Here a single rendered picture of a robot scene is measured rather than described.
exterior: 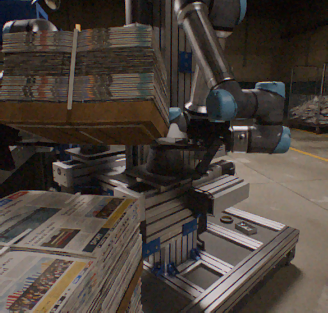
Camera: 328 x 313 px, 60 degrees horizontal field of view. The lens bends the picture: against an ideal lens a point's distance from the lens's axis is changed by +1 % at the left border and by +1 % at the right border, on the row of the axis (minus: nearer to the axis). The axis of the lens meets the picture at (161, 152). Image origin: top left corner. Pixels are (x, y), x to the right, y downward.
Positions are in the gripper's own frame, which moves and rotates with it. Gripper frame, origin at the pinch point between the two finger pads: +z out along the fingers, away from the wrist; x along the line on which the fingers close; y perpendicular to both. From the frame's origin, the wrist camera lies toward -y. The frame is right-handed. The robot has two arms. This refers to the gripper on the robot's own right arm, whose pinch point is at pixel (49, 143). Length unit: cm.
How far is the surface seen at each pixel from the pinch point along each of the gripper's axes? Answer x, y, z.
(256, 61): 916, 468, 198
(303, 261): 131, -52, 113
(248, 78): 928, 412, 174
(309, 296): 99, -64, 106
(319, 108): 639, 212, 305
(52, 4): 89, 115, -65
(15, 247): -28.5, -25.3, 13.1
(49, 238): -25.7, -23.5, 18.3
